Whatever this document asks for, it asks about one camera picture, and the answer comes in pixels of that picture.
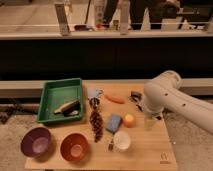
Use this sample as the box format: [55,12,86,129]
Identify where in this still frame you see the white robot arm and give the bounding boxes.
[142,70,213,134]

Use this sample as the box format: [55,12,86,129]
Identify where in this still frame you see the green plastic tray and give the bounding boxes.
[37,78,84,125]

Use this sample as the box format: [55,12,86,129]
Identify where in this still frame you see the orange ball fruit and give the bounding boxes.
[123,114,135,128]

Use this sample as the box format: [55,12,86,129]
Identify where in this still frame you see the white cup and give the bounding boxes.
[113,131,131,152]

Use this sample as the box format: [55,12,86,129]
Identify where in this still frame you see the blue sponge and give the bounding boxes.
[106,114,122,133]

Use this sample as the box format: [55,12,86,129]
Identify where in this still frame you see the wooden board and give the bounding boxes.
[25,82,177,171]

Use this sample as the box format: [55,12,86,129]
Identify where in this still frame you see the orange carrot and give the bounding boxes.
[105,94,125,104]

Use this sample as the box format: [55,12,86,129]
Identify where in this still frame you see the bunch of dark grapes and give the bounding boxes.
[90,111,103,142]

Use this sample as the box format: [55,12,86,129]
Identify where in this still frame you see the orange-red bowl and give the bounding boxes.
[60,133,89,162]

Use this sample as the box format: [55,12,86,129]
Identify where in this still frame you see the purple bowl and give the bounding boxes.
[20,127,52,158]

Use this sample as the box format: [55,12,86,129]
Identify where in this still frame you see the person in background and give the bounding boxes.
[103,0,179,30]

